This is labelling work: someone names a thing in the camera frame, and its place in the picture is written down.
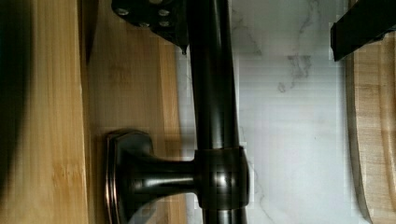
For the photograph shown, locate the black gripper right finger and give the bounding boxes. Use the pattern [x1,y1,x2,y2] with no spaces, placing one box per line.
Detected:
[331,0,396,62]

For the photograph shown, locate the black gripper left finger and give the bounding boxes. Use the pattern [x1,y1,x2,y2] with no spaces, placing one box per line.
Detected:
[111,0,189,55]

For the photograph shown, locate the wooden drawer front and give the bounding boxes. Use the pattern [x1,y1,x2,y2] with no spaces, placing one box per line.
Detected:
[81,0,181,224]

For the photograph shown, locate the black metal drawer handle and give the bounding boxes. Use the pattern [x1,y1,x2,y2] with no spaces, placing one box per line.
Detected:
[105,0,249,224]

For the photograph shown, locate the wooden drawer box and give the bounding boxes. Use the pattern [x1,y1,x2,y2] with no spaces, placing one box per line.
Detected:
[1,0,90,224]

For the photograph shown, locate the bamboo cutting board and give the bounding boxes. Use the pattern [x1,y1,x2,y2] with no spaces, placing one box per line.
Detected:
[346,33,396,224]

